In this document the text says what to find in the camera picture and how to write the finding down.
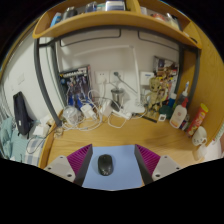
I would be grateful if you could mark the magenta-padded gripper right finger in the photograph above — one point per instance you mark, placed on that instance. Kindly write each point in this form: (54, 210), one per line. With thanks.
(165, 165)

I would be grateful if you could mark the wooden shelf unit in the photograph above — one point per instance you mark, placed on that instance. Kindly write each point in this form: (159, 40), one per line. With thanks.
(110, 20)

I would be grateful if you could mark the dark grey metal frame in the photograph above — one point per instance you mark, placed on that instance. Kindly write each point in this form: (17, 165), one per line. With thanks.
(41, 86)

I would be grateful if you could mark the teal bedding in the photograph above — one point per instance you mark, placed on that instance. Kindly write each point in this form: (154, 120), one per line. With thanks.
(10, 143)

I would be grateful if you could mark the black bag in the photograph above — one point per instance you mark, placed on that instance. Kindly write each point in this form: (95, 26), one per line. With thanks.
(20, 113)

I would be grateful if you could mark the white power strip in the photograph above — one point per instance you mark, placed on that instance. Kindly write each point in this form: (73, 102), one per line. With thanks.
(122, 115)

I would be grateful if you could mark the dark green round box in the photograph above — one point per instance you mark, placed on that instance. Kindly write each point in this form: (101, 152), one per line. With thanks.
(166, 112)

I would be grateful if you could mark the colourful picture box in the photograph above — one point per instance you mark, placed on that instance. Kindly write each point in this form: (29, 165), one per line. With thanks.
(163, 65)

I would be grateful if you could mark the white printed mug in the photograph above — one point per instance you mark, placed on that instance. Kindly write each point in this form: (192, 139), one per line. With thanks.
(199, 136)

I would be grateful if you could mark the blue model kit box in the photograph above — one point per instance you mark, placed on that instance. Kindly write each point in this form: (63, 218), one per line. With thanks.
(75, 86)

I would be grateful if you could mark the clear round plastic container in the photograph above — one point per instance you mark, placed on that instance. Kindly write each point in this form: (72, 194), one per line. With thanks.
(71, 115)

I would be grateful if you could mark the red and yellow chips can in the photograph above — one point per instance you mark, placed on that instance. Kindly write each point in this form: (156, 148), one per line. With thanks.
(197, 120)

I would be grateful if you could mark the black flat bar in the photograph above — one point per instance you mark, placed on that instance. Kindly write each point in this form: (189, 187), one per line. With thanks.
(150, 118)

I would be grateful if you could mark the white wall-mounted box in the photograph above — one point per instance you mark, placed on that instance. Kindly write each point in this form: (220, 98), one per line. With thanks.
(147, 79)

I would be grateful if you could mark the black computer mouse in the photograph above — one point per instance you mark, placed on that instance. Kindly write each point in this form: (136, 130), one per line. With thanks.
(105, 165)

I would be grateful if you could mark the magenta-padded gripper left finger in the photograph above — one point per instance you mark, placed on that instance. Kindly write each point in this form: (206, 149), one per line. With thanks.
(60, 165)

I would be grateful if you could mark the white charger block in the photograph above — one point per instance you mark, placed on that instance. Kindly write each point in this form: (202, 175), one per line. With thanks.
(106, 108)
(88, 111)

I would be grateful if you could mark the white red-capped pump bottle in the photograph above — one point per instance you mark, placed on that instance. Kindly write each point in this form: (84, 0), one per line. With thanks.
(178, 116)

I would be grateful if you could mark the white wall socket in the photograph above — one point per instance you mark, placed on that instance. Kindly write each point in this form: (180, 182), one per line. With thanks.
(116, 76)
(101, 77)

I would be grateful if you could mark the metal cup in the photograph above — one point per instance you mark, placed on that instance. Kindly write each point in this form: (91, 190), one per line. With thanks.
(117, 96)

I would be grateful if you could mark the light blue mouse pad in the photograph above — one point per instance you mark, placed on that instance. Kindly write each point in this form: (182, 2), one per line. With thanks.
(125, 166)

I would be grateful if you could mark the small white cube clock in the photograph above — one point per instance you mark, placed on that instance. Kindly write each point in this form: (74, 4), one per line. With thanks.
(162, 117)

